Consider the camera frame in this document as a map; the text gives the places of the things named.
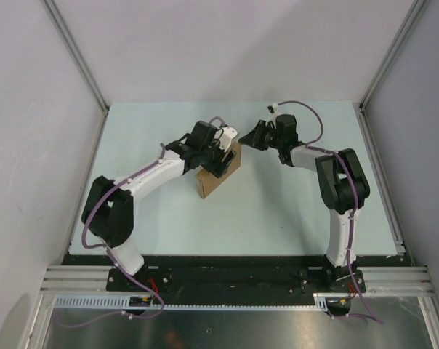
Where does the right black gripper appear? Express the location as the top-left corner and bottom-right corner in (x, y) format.
(240, 119), (283, 151)

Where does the brown cardboard express box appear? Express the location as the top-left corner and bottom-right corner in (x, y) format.
(194, 140), (242, 199)

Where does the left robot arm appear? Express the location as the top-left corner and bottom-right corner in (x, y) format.
(81, 121), (238, 291)

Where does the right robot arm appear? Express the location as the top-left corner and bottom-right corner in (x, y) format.
(239, 114), (371, 292)

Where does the aluminium extrusion crossbar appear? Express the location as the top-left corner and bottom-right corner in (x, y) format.
(40, 265), (435, 297)

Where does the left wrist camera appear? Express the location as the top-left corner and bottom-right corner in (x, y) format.
(214, 126), (239, 152)

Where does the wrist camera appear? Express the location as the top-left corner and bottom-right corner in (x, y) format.
(214, 126), (239, 152)
(266, 103), (281, 125)

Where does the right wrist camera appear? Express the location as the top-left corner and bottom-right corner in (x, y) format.
(266, 103), (281, 125)

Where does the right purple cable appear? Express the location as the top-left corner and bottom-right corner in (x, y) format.
(273, 99), (384, 325)

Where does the purple cable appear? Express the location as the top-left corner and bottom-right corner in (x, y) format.
(273, 99), (384, 325)
(54, 115), (225, 329)

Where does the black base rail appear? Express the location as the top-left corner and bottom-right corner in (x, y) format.
(106, 256), (366, 305)

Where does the grey slotted cable duct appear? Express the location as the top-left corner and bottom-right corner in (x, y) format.
(55, 294), (348, 311)

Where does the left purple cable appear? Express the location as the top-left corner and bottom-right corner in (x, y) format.
(54, 115), (225, 329)

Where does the right aluminium frame post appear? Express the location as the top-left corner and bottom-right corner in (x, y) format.
(358, 0), (430, 109)

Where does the aluminium frame post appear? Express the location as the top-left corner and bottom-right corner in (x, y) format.
(358, 0), (430, 109)
(40, 0), (110, 112)

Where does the left aluminium frame post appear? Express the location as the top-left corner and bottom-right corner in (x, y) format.
(40, 0), (110, 112)

